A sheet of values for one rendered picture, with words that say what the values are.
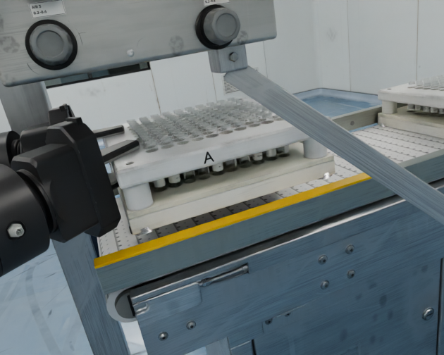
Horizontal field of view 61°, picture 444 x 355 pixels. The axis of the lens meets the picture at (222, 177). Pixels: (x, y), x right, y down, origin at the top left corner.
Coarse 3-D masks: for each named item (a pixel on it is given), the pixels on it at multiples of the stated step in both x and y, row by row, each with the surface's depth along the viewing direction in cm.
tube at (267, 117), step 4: (264, 116) 44; (268, 116) 44; (272, 116) 44; (264, 120) 44; (268, 120) 44; (272, 120) 44; (268, 152) 46; (272, 152) 45; (268, 156) 46; (272, 156) 46; (268, 160) 46; (272, 160) 46
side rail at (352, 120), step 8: (400, 104) 78; (352, 112) 76; (360, 112) 75; (368, 112) 76; (376, 112) 76; (336, 120) 74; (344, 120) 74; (352, 120) 75; (360, 120) 76; (368, 120) 76; (376, 120) 77; (352, 128) 75
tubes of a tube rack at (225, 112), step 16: (176, 112) 55; (192, 112) 53; (208, 112) 52; (224, 112) 51; (240, 112) 49; (256, 112) 46; (144, 128) 50; (160, 128) 46; (176, 128) 45; (192, 128) 44; (160, 144) 42
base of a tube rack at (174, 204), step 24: (288, 144) 51; (240, 168) 45; (264, 168) 44; (288, 168) 43; (312, 168) 44; (120, 192) 44; (168, 192) 41; (192, 192) 40; (216, 192) 40; (240, 192) 41; (264, 192) 42; (144, 216) 38; (168, 216) 39; (192, 216) 40
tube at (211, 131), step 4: (208, 128) 43; (212, 128) 42; (216, 128) 42; (208, 132) 42; (212, 132) 42; (216, 132) 42; (208, 136) 42; (212, 136) 42; (216, 164) 43; (220, 164) 44; (212, 168) 44; (216, 168) 44; (220, 168) 44; (216, 172) 44; (220, 172) 44
